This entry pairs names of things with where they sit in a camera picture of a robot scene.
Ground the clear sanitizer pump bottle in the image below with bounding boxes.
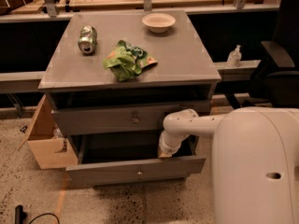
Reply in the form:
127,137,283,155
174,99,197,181
227,45,242,67

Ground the green crumpled chip bag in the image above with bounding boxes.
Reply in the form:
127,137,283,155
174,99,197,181
103,40,158,82

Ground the white paper bowl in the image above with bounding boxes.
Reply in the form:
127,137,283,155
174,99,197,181
142,13,176,34

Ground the black cable with plug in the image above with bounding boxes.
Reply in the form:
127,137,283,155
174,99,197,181
14,204,61,224

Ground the grey drawer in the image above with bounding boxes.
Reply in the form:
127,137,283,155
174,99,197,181
52,102,211,135
66,131,206,186

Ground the grey metal rail shelf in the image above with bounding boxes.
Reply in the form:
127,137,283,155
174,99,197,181
0,60,260,94

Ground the black office chair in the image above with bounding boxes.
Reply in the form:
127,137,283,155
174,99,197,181
219,0,299,109

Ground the open cardboard box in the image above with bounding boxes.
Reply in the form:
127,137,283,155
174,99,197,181
18,96,78,169

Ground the grey drawer cabinet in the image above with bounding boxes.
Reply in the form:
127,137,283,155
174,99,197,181
37,9,222,188

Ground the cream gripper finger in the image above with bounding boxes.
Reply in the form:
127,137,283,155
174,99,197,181
158,149,172,159

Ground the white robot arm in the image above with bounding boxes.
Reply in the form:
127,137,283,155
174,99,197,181
159,106,299,224

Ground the grey top drawer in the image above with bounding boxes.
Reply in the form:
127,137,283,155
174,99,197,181
52,102,211,135

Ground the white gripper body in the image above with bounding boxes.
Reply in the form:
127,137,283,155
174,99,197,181
158,131,188,155

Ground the crushed silver soda can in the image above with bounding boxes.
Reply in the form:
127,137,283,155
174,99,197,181
78,25,97,54

